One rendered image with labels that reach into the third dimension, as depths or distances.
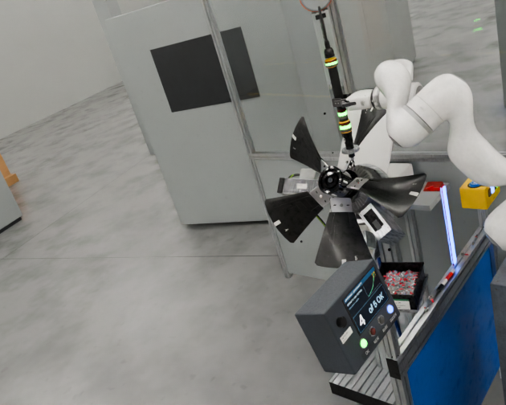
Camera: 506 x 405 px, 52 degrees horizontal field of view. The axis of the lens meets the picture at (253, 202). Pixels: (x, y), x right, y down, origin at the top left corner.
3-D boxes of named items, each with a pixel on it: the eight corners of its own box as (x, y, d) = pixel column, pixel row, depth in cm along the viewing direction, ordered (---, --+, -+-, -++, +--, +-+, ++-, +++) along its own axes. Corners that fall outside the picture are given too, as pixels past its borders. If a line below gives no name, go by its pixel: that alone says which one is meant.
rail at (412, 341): (486, 235, 225) (483, 218, 222) (495, 235, 223) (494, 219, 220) (389, 377, 169) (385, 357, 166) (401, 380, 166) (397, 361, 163)
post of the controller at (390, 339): (392, 350, 168) (381, 300, 160) (401, 353, 166) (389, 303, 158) (387, 357, 166) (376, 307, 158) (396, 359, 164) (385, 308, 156)
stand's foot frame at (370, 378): (387, 321, 313) (385, 309, 310) (464, 339, 282) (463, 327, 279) (332, 393, 274) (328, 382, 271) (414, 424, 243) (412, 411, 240)
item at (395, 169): (387, 180, 283) (384, 161, 279) (415, 182, 273) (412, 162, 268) (373, 194, 273) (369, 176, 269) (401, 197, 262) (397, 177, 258)
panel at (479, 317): (501, 360, 247) (487, 240, 222) (503, 360, 247) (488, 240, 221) (430, 504, 196) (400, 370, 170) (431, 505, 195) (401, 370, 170)
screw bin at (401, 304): (384, 276, 214) (381, 262, 211) (426, 276, 206) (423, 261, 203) (372, 309, 197) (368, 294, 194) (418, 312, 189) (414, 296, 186)
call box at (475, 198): (475, 193, 222) (473, 170, 218) (501, 194, 215) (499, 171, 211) (462, 211, 212) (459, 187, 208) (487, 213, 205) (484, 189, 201)
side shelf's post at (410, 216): (428, 323, 301) (404, 194, 269) (434, 325, 299) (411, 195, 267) (425, 327, 299) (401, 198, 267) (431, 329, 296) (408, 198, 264)
